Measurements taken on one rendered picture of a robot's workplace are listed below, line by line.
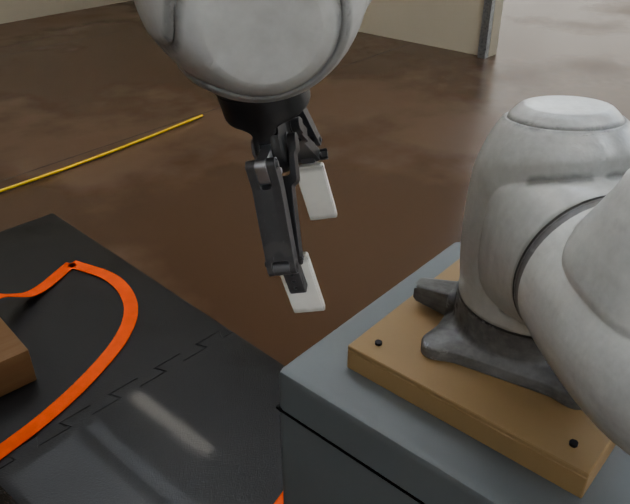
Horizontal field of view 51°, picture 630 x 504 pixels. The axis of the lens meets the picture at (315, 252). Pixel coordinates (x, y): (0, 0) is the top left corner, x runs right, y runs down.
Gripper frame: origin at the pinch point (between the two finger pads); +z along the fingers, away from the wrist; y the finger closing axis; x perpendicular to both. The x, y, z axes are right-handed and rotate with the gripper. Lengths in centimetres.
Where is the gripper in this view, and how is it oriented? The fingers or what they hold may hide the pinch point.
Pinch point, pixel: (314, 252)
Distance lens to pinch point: 66.7
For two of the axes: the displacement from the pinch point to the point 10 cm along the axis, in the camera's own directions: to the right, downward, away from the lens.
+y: 1.1, -6.7, 7.3
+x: -9.7, 1.0, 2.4
